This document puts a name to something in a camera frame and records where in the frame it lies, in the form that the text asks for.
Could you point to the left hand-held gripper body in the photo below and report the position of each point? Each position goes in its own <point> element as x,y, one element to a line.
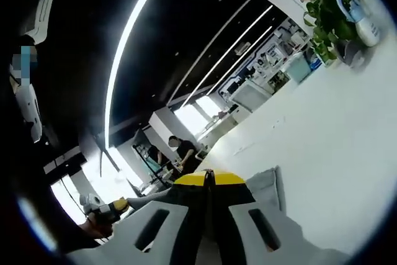
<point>90,203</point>

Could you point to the white chest device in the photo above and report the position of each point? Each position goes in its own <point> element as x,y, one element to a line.
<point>29,113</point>

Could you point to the blue tray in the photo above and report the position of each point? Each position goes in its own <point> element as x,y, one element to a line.
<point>316,64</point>

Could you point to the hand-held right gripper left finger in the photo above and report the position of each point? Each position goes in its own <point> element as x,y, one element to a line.
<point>173,224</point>

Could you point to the pale green storage box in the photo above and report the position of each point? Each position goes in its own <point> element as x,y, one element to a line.
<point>299,69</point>

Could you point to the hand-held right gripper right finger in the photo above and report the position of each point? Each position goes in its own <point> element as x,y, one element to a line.
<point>239,224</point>

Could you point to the grey towel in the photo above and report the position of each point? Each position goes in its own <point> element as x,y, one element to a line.
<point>266,184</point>

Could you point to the person's dark clothing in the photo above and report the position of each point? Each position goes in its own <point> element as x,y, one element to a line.
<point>46,215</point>

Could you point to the white display kiosk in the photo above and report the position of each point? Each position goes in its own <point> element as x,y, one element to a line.
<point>249,96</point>

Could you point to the curved ceiling light strip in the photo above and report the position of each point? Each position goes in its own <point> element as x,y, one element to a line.
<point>109,91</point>

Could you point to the green potted plant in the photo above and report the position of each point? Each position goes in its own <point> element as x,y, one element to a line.
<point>328,16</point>

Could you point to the white blue container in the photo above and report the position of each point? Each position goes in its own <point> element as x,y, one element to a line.
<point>367,26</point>

